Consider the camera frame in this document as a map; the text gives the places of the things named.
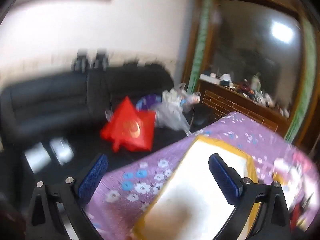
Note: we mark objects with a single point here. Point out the white box with yellow rim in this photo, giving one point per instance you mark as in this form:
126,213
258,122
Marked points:
195,180

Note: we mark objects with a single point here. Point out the purple floral blanket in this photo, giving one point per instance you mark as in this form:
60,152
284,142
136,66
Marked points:
175,150

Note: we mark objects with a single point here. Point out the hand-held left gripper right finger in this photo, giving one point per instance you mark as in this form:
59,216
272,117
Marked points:
225,180

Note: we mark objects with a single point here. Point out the wooden door frame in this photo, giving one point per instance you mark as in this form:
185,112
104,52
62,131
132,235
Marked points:
188,55

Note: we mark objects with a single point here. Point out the green bamboo poster strip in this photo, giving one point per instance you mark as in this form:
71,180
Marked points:
300,100
200,42

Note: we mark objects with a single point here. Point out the purple round printed item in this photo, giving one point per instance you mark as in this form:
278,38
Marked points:
147,100

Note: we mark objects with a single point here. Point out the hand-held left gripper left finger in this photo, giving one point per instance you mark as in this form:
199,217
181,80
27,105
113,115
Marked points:
92,180

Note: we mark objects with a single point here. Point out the red shopping bag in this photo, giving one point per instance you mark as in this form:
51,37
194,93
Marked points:
130,127

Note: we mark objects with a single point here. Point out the clutter of small items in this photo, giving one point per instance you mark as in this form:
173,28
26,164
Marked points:
250,87

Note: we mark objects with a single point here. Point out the black leather sofa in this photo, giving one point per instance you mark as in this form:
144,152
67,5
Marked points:
50,100

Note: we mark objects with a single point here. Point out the dark object on sofa back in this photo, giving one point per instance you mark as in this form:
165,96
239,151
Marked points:
81,60
100,60

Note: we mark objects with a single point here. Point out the brick pattern wooden cabinet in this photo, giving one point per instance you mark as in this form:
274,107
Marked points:
225,100

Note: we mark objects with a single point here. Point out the clear plastic bag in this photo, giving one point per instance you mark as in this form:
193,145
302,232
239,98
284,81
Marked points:
170,112

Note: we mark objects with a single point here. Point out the pink white cloth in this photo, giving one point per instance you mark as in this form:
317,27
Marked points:
287,165

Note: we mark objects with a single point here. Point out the black round stool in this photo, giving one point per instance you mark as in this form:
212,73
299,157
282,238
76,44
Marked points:
202,112

